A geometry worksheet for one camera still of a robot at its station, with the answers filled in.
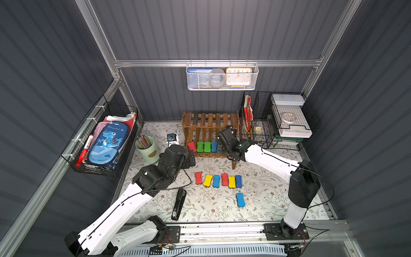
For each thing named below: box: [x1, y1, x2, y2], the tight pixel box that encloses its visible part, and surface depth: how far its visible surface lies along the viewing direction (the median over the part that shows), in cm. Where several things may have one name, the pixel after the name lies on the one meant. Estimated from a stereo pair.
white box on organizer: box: [270, 93, 313, 139], surface depth 98 cm
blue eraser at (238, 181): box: [235, 175, 243, 188], surface depth 91 cm
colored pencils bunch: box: [136, 132, 151, 149], surface depth 92 cm
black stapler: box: [171, 187, 187, 222], surface depth 82 cm
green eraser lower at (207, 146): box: [203, 141, 212, 153], surface depth 86 cm
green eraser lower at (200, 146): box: [196, 141, 204, 153], surface depth 88 cm
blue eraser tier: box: [212, 174, 221, 188], surface depth 93 cm
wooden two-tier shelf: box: [181, 109, 240, 170], surface depth 87 cm
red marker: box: [74, 134, 95, 168], surface depth 65 cm
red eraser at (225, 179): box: [221, 172, 229, 186], surface depth 93 cm
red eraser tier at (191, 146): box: [187, 141, 197, 153], surface depth 88 cm
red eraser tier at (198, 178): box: [195, 171, 203, 185], surface depth 93 cm
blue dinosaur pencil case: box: [88, 121, 129, 166], surface depth 66 cm
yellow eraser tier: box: [203, 174, 213, 187], surface depth 91 cm
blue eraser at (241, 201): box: [236, 192, 246, 208], surface depth 84 cm
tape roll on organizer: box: [281, 112, 296, 124], surface depth 97 cm
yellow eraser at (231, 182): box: [228, 175, 237, 189], surface depth 91 cm
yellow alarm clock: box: [225, 66, 253, 88], surface depth 90 cm
